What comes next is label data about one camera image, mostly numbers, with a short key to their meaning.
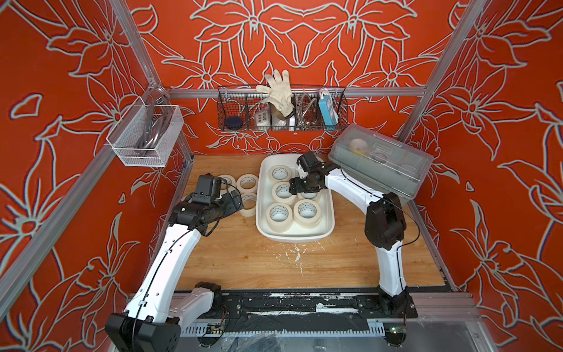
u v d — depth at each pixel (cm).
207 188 54
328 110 87
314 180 70
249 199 101
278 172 110
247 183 107
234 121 99
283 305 74
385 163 91
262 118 94
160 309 38
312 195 101
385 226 54
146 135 76
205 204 53
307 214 95
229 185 59
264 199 101
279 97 90
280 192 102
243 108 102
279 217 95
